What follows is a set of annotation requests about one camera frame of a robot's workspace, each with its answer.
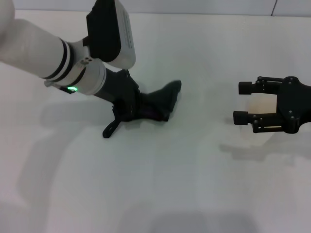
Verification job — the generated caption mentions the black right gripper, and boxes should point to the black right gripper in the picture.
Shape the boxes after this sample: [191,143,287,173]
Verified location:
[232,76,311,135]

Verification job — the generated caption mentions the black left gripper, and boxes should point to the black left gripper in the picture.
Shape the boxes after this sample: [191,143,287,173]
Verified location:
[93,68,142,107]

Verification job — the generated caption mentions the dark blue rag with loop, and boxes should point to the dark blue rag with loop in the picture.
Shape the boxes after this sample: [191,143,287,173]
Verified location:
[102,80,182,139]

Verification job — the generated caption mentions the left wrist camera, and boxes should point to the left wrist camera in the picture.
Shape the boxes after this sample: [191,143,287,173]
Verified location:
[82,0,137,69]

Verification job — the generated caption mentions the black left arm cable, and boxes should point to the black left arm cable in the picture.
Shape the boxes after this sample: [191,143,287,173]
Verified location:
[44,81,76,94]

